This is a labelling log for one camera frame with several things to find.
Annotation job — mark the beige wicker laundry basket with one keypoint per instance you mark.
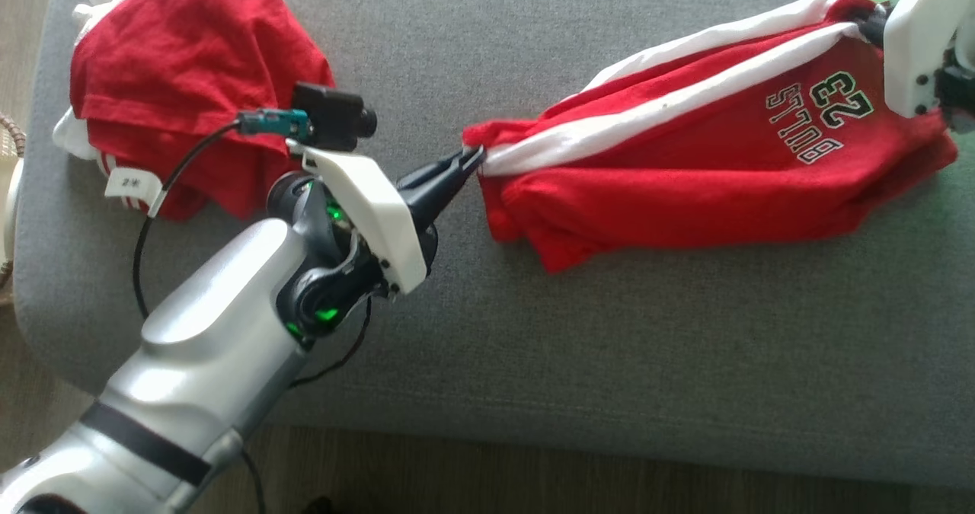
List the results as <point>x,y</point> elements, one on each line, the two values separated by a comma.
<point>9,194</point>

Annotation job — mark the red Bulls jersey white sleeves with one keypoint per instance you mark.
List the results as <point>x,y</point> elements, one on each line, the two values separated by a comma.
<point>190,65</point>

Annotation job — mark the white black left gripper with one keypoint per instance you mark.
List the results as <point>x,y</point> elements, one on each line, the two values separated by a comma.
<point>373,209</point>

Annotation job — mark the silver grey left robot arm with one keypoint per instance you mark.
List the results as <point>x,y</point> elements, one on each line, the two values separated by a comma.
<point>206,308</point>

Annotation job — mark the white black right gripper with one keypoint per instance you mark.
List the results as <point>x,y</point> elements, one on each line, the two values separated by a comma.
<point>918,42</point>

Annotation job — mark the large grey sofa seat cushion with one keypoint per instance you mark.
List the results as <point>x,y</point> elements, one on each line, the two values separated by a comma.
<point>609,346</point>

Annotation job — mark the red basketball shorts white stripes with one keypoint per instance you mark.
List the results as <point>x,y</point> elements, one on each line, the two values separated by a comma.
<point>685,186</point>

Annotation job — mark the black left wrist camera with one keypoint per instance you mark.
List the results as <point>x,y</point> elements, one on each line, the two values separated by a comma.
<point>331,114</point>

